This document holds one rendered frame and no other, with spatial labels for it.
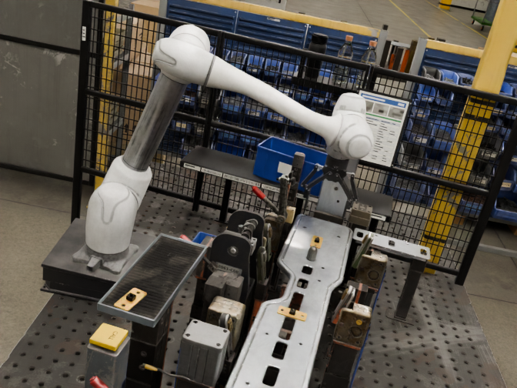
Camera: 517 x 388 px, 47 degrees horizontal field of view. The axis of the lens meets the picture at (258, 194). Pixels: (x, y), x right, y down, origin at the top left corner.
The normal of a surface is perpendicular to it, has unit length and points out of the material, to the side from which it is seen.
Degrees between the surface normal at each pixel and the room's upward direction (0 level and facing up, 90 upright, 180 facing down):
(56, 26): 92
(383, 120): 90
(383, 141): 90
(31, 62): 89
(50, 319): 0
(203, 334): 0
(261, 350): 0
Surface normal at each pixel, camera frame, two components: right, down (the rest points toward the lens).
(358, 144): 0.16, 0.47
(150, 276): 0.18, -0.89
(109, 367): -0.24, 0.37
